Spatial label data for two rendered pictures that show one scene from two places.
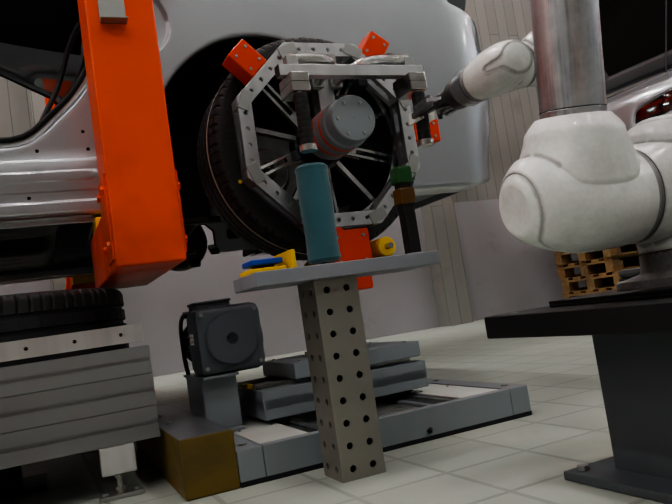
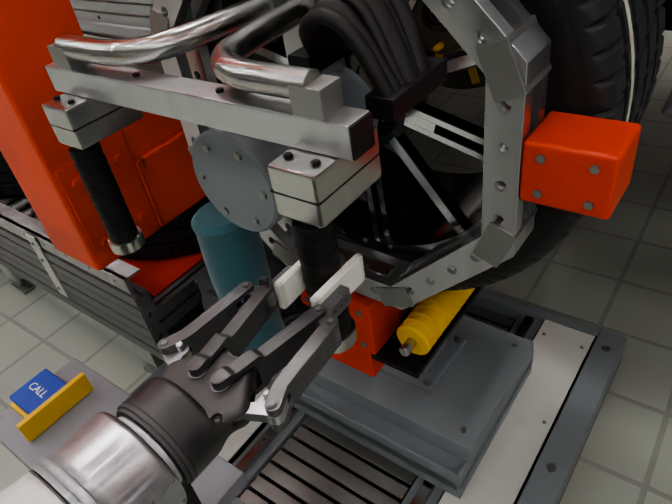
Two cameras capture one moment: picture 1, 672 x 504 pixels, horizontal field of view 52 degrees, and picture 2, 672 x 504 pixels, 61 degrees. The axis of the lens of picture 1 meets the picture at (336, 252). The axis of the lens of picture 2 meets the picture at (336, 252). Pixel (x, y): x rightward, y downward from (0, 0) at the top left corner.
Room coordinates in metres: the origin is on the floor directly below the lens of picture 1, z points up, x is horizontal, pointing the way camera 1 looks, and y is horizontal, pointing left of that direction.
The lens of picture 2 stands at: (1.66, -0.65, 1.16)
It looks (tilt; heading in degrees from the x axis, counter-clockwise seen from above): 38 degrees down; 66
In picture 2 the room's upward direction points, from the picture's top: 10 degrees counter-clockwise
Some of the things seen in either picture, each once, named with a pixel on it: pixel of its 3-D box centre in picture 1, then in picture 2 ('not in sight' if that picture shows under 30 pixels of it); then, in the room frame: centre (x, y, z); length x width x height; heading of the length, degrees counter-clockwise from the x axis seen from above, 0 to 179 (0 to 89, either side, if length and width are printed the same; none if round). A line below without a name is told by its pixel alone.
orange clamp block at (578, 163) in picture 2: (421, 133); (577, 163); (2.08, -0.32, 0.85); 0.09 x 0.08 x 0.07; 114
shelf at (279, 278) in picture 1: (337, 271); (108, 453); (1.51, 0.00, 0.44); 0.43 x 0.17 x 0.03; 114
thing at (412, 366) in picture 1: (325, 385); (395, 371); (2.08, 0.09, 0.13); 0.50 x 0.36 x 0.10; 114
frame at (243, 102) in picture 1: (329, 136); (325, 117); (1.95, -0.03, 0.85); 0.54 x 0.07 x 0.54; 114
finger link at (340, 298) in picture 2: not in sight; (337, 313); (1.79, -0.33, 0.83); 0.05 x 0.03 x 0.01; 23
